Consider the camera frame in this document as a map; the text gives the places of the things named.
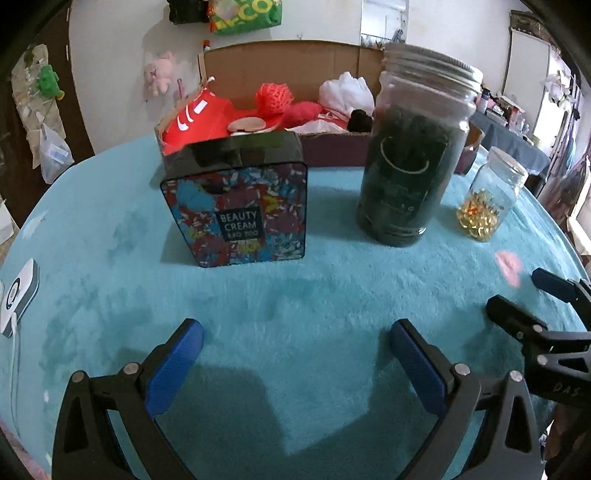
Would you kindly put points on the floral printed tin box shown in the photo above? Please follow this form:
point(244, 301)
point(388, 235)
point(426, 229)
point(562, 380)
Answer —
point(240, 221)

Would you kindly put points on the cardboard box with red lining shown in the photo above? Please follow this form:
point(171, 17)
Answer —
point(286, 64)

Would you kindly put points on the white mesh bath pouf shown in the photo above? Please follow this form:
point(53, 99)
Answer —
point(344, 92)

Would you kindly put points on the beige round powder puff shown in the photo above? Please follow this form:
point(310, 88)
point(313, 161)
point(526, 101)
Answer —
point(247, 123)

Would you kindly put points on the dark suitcase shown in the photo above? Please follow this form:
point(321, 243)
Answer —
point(531, 23)

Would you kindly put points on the glass jar of dark leaves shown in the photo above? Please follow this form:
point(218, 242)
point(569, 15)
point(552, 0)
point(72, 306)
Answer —
point(406, 184)

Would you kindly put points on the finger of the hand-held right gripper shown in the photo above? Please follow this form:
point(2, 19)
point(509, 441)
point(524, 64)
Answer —
point(554, 281)
point(512, 316)

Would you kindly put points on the dark brown door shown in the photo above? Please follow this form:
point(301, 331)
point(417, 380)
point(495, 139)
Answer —
point(14, 152)

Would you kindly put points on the table with blue cloth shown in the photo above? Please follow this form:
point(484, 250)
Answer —
point(531, 152)

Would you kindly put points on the pink plastic stick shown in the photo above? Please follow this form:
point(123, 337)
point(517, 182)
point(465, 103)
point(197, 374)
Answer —
point(182, 87)

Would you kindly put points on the pink plush toy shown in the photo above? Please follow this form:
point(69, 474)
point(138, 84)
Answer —
point(159, 71)

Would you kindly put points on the green plush frog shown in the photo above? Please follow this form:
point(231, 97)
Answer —
point(48, 81)

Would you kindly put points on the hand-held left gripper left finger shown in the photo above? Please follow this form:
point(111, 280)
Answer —
point(173, 364)

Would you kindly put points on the orange mesh bath pouf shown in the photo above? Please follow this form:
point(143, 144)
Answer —
point(274, 97)

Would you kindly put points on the white wardrobe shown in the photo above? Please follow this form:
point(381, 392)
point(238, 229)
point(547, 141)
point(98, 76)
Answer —
point(524, 69)

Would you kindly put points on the green tote bag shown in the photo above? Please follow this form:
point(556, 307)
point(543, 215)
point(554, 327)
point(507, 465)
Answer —
point(244, 16)

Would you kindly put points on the black bag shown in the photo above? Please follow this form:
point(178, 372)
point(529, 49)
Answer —
point(189, 9)

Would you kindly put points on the black scrunchie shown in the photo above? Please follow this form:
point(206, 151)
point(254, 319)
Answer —
point(360, 121)

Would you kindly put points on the white fluffy cotton piece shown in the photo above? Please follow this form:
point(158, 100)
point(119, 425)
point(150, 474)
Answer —
point(318, 127)

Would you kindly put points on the pink curtain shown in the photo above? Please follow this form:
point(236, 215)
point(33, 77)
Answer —
point(584, 184)

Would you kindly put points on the clear plastic bag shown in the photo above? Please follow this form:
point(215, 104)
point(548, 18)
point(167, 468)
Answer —
point(55, 157)

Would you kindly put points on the wall mirror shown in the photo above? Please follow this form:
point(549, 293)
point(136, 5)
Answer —
point(383, 18)

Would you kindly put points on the small jar of yellow capsules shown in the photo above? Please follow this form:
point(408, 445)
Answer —
point(489, 198)

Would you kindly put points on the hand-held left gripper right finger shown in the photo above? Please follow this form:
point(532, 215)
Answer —
point(418, 364)

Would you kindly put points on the white power bank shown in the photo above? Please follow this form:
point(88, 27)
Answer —
point(18, 295)

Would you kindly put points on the row of cosmetic bottles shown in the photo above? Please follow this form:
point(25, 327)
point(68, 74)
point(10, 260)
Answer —
point(508, 110)

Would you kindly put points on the red fuzzy sponge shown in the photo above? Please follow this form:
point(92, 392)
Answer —
point(300, 113)

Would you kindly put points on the beige hanging organiser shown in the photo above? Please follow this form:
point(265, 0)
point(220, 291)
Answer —
point(32, 106)

